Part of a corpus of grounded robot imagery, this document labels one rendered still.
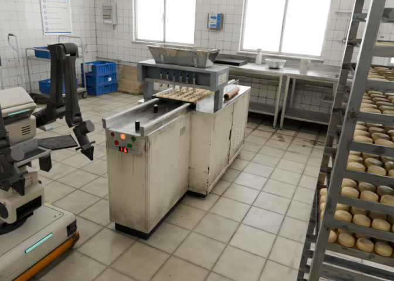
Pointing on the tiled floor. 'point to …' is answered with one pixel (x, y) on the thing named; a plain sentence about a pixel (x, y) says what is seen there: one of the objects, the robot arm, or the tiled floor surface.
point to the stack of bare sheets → (58, 142)
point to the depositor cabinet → (214, 140)
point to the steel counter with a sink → (314, 70)
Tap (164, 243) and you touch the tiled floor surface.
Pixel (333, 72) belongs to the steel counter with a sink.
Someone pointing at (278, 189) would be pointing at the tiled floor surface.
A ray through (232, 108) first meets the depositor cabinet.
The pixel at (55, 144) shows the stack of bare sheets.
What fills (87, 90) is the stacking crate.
